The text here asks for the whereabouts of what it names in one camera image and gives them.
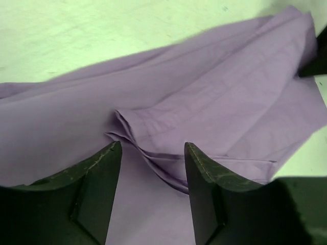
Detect purple trousers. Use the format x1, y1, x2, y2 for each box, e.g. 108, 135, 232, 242
1, 6, 326, 244

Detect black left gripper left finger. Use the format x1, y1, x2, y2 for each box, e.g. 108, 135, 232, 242
1, 141, 122, 244

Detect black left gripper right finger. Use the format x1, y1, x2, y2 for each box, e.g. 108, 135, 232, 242
184, 142, 326, 245

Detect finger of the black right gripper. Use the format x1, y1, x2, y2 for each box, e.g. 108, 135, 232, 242
298, 27, 327, 78

